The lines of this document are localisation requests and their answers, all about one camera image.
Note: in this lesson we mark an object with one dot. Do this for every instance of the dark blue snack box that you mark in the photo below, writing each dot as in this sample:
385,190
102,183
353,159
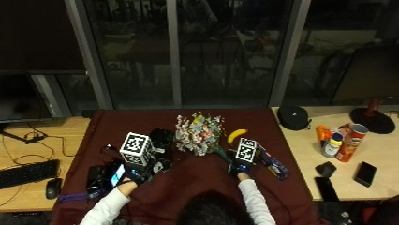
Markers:
275,164

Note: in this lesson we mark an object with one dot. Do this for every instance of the person's left hand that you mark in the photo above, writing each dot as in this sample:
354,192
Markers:
144,175

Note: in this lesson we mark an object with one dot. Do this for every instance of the black keyboard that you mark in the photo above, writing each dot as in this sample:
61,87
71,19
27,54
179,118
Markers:
27,173

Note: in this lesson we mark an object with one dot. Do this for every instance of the black wedge-shaped mouse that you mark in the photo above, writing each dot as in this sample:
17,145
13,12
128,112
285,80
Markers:
327,169

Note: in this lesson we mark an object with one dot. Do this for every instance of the person's right hand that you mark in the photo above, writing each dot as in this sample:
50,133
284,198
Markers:
243,169

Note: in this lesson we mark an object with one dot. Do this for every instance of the dark red tablecloth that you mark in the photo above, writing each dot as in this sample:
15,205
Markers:
195,184

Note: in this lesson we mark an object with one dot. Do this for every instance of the white marker cube on right glove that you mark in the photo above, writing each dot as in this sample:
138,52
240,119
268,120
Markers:
247,150

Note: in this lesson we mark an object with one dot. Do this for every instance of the white marker cube on glove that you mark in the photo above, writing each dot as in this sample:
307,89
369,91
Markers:
135,148
247,150

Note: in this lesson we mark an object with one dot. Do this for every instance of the black monitor with slim stand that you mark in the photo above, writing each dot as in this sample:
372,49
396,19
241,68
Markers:
21,97

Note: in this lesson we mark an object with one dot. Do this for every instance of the black vase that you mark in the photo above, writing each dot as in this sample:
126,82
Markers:
162,137

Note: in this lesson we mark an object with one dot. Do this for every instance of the black round zip case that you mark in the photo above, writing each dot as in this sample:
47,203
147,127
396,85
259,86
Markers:
293,118

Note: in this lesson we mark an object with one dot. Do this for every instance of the white marker cube on left glove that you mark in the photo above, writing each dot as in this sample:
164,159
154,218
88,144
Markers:
135,148

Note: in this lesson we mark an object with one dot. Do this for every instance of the yellow banana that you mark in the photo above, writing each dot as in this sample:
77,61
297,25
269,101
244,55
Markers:
235,135

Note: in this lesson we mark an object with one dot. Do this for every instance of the black smartphone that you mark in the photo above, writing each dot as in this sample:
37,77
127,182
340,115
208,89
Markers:
365,174
328,189

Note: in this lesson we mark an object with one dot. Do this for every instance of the white bottle with blue cap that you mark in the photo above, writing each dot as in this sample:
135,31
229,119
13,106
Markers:
332,146

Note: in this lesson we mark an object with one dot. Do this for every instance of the red snack packet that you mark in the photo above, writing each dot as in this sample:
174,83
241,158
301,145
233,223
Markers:
343,128

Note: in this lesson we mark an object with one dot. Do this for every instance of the black monitor with red stand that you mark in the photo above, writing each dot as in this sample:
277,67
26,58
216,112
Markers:
370,78

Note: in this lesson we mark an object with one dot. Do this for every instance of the black device with lit screen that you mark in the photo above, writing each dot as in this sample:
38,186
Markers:
104,176

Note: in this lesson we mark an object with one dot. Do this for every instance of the orange bottle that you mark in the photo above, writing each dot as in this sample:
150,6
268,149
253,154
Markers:
323,132

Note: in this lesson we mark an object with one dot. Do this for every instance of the black rounded computer mouse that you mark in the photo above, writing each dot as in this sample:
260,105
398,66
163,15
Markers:
54,188

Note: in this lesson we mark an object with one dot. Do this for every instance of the red chip can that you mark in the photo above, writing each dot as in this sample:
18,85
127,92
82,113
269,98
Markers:
352,143

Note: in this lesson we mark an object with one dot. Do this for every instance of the pink and white flower bouquet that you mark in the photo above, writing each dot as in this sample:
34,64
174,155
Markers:
199,134

